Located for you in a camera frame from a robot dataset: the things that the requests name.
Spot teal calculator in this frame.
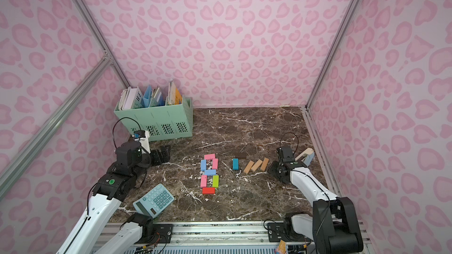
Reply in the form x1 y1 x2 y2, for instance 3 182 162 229
133 183 175 219

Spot light blue block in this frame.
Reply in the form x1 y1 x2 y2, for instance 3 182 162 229
204 169 217 176

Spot pink block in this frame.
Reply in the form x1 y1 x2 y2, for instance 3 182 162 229
200 175 207 188
204 154 216 160
211 158 218 170

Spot wooden block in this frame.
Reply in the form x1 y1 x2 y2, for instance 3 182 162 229
244 161 254 174
260 158 269 172
251 159 262 172

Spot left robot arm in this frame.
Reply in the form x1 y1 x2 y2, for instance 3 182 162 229
58 130 171 254

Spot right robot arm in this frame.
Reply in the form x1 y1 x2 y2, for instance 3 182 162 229
263 146 364 254

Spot teal block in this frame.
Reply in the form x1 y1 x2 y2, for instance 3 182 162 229
233 158 240 171

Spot wooden and blue arch blocks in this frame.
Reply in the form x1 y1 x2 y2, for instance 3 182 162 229
295 148 315 167

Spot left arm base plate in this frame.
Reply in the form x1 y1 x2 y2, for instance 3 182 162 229
137 223 174 245

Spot mint green file organizer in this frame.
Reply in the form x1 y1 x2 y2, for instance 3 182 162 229
114 96 193 142

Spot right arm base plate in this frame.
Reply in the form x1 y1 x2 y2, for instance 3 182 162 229
264 221 304 242

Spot red block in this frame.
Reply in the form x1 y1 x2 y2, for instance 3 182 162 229
202 187 216 195

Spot green block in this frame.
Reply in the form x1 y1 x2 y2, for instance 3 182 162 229
213 175 219 188

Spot pink block top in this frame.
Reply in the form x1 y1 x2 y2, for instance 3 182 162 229
204 154 216 160

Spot papers in organizer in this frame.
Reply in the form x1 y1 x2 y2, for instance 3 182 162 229
115 80 183 111

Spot dark brown block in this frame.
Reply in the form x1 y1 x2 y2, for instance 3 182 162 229
235 153 247 159

